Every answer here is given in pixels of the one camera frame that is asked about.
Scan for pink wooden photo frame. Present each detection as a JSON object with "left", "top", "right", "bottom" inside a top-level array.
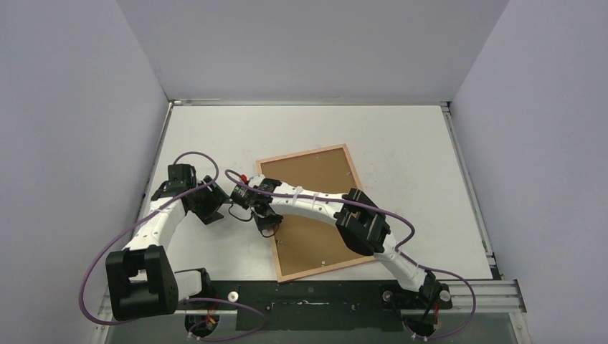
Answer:
[{"left": 255, "top": 143, "right": 381, "bottom": 284}]

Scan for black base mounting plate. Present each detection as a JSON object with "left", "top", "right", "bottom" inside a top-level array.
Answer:
[{"left": 166, "top": 279, "right": 457, "bottom": 333}]

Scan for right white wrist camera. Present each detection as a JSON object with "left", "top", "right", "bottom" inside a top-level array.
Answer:
[{"left": 240, "top": 174, "right": 266, "bottom": 188}]

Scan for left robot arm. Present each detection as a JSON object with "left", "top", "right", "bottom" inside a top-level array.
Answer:
[{"left": 105, "top": 164, "right": 228, "bottom": 321}]

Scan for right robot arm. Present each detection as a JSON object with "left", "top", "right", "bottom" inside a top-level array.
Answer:
[{"left": 230, "top": 175, "right": 452, "bottom": 309}]

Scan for brown backing board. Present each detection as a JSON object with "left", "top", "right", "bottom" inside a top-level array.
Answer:
[{"left": 260, "top": 148, "right": 376, "bottom": 277}]

